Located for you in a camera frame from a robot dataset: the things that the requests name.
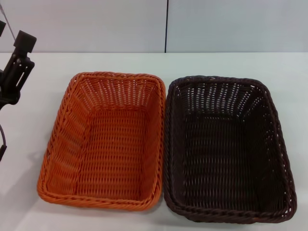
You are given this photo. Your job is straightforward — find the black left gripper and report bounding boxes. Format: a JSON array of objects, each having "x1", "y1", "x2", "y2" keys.
[{"x1": 0, "y1": 20, "x2": 37, "y2": 107}]

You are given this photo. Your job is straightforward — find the orange woven plastic basket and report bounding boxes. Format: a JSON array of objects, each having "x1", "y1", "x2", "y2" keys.
[{"x1": 36, "y1": 71, "x2": 167, "y2": 212}]

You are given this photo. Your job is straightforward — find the dark brown woven plastic basket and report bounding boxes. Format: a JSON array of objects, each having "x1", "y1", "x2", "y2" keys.
[{"x1": 164, "y1": 75, "x2": 298, "y2": 220}]

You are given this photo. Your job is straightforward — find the grey left gripper cable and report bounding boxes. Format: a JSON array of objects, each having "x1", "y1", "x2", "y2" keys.
[{"x1": 0, "y1": 124, "x2": 12, "y2": 162}]

